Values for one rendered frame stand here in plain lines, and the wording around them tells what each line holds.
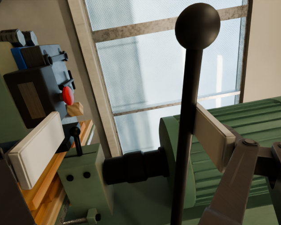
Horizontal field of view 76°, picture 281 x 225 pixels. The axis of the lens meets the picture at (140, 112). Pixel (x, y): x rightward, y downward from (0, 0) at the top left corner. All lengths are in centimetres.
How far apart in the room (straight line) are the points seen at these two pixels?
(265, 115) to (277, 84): 180
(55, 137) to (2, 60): 16
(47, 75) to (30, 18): 142
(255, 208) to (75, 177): 33
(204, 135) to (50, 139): 13
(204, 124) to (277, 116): 24
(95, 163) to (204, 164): 18
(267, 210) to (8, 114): 46
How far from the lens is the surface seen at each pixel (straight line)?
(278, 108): 40
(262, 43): 195
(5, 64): 31
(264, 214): 46
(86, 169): 34
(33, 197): 28
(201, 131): 17
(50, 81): 28
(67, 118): 61
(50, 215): 38
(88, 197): 39
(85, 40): 152
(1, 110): 31
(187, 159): 20
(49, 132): 17
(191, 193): 32
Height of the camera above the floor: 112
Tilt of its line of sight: 1 degrees up
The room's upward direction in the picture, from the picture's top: 80 degrees clockwise
